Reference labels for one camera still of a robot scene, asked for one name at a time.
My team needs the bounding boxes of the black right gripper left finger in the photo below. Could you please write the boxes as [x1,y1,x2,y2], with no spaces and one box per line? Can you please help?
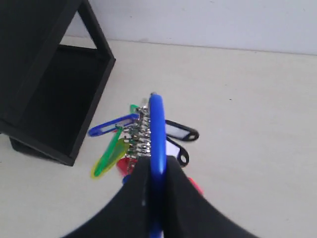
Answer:
[65,158,151,238]

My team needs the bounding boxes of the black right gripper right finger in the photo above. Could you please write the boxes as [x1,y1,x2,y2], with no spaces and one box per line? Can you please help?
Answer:
[162,156,256,238]

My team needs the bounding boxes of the keys with coloured tags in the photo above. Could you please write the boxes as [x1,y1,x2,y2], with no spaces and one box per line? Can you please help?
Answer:
[88,93,199,238]

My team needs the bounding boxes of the black two-tier shelf rack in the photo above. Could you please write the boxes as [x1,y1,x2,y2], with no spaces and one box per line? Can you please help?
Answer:
[0,0,115,166]

